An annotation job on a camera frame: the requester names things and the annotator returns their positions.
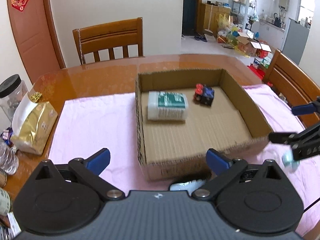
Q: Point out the wooden chair left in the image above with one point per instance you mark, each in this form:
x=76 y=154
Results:
x=108 y=36

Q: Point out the pink tablecloth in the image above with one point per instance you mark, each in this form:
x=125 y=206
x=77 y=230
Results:
x=87 y=125

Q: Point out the black round jar lid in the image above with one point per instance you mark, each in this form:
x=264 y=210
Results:
x=197 y=179

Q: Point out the wooden door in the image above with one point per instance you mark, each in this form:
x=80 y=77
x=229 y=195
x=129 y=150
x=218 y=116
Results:
x=36 y=39

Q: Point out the wooden chair right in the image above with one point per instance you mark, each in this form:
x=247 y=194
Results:
x=288 y=79

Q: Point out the teal oval case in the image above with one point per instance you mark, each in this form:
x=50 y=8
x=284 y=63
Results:
x=289 y=162

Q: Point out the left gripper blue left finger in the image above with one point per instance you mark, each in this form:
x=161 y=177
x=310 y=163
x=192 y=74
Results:
x=98 y=161

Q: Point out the gold foil snack bag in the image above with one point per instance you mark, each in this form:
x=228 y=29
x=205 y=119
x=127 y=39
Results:
x=32 y=124

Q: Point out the plastic water bottle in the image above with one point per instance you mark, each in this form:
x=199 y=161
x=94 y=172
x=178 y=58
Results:
x=9 y=161

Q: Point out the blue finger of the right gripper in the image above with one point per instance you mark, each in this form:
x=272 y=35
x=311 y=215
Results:
x=309 y=108
x=285 y=138

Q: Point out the clear jar black lid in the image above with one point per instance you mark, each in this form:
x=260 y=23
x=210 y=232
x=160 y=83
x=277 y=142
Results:
x=12 y=92

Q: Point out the white medical cotton swab jar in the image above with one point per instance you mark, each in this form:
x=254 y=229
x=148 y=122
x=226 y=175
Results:
x=167 y=106

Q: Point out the wooden cabinet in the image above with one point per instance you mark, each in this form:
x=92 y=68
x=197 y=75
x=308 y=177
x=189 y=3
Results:
x=208 y=17

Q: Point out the open cardboard box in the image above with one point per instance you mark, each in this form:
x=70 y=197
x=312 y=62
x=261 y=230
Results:
x=233 y=125

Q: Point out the black toy car red knobs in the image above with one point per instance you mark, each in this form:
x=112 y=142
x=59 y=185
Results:
x=204 y=95

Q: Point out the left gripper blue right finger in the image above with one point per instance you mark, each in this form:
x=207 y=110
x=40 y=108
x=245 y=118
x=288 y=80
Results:
x=217 y=162

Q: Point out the wooden chair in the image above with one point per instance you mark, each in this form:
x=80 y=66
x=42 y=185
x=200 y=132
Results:
x=108 y=36
x=288 y=79

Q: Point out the grey refrigerator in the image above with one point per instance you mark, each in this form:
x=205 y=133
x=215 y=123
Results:
x=294 y=42

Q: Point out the open cardboard boxes on floor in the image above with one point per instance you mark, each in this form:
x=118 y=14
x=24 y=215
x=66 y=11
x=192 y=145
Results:
x=251 y=47

